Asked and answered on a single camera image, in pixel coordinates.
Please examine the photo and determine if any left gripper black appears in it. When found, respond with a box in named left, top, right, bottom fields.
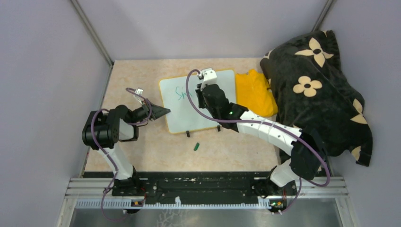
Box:
left=130, top=98, right=170, bottom=124

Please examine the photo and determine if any yellow-framed whiteboard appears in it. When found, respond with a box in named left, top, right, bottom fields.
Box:
left=159, top=69, right=237, bottom=134

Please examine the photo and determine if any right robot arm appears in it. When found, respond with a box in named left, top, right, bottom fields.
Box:
left=195, top=84, right=327, bottom=195

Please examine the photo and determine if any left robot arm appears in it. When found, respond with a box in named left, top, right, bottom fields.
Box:
left=82, top=102, right=171, bottom=196

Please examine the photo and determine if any yellow folded cloth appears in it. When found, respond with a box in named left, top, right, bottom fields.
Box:
left=235, top=69, right=278, bottom=118

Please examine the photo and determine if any black floral blanket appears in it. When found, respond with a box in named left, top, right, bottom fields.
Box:
left=260, top=30, right=373, bottom=166

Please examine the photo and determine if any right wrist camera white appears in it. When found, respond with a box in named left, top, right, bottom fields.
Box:
left=198, top=68, right=217, bottom=91

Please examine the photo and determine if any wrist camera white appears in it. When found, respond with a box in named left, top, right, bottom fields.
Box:
left=134, top=88, right=144, bottom=104
left=198, top=68, right=217, bottom=91

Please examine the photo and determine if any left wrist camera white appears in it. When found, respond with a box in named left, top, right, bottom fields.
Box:
left=134, top=88, right=144, bottom=104

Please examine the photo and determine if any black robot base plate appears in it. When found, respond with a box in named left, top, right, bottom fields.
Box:
left=111, top=172, right=297, bottom=212

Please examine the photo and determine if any aluminium rail frame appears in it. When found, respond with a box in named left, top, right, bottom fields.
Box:
left=65, top=171, right=349, bottom=211

